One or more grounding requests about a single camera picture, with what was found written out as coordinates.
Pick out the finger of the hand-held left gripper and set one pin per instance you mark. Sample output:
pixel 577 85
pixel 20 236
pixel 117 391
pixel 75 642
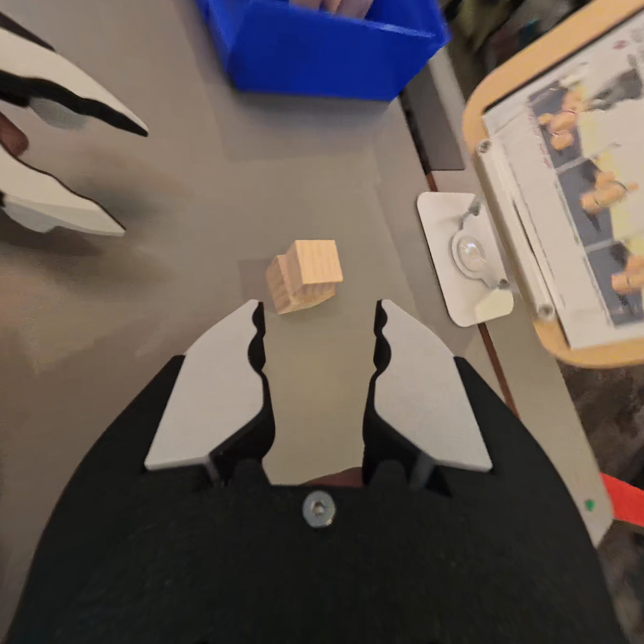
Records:
pixel 50 201
pixel 60 81

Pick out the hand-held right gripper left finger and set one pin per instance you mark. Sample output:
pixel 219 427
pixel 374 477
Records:
pixel 206 403

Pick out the blue plastic bin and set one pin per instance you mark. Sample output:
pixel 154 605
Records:
pixel 332 60

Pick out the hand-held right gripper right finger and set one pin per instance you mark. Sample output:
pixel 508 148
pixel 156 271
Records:
pixel 433 403

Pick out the person's left hand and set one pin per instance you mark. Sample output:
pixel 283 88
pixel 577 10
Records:
pixel 10 133

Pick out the wooden display board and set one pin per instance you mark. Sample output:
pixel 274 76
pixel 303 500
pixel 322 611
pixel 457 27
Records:
pixel 483 101

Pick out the orange striped traffic cone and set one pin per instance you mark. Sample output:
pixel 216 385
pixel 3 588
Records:
pixel 626 501

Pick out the medium wooden cube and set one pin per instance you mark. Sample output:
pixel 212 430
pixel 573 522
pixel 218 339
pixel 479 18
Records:
pixel 304 4
pixel 314 264

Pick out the large wooden cube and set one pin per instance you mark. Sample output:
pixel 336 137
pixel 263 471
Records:
pixel 287 292
pixel 347 7

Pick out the white instruction sheet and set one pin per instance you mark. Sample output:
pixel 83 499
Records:
pixel 584 181

